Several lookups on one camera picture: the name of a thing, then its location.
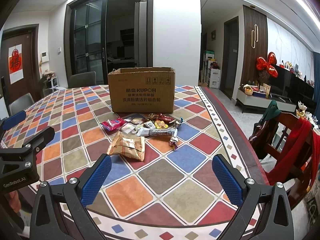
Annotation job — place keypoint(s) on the grey dining chair left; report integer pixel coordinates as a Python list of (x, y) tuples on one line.
[(21, 104)]

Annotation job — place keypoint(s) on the dark entrance door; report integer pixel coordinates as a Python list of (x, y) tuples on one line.
[(27, 35)]

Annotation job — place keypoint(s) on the white tv cabinet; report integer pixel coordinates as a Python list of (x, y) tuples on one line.
[(258, 101)]

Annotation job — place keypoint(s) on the brown cardboard box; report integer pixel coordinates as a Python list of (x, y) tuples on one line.
[(142, 90)]

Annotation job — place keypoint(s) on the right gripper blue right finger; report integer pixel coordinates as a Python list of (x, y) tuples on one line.
[(242, 192)]

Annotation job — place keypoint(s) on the gold brown snack packet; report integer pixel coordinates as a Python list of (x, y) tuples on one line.
[(130, 146)]

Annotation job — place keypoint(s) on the wooden chair with red cloth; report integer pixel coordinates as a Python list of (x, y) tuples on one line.
[(293, 141)]

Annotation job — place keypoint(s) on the white storage cabinet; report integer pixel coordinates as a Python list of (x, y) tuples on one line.
[(214, 78)]

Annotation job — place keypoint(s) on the long clear white snack bar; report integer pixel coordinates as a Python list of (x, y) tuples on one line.
[(145, 132)]

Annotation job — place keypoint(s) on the pink snack packet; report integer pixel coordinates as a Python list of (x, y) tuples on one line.
[(111, 125)]

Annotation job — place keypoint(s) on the yellow snack packet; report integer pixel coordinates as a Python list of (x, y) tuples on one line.
[(159, 124)]

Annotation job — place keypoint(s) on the grey dining chair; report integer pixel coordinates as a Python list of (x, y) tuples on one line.
[(82, 80), (21, 104)]

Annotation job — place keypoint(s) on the red balloon bow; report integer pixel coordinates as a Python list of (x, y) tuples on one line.
[(267, 64)]

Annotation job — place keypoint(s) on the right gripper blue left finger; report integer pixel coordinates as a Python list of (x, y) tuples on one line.
[(81, 192)]

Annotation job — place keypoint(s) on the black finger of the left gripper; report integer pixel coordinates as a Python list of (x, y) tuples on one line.
[(35, 137)]

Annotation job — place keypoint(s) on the blue foil candy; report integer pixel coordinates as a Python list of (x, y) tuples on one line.
[(173, 142)]

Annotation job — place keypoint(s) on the colourful checkered tablecloth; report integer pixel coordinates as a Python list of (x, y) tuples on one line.
[(173, 192)]

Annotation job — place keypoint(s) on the black glass sliding door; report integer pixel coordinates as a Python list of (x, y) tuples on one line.
[(87, 39)]

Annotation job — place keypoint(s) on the red fu door poster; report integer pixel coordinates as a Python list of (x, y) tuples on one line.
[(15, 63)]

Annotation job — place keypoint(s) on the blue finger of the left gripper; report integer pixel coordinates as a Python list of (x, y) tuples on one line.
[(12, 121)]

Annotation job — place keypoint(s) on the dark red snack packet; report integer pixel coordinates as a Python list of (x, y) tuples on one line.
[(160, 117)]

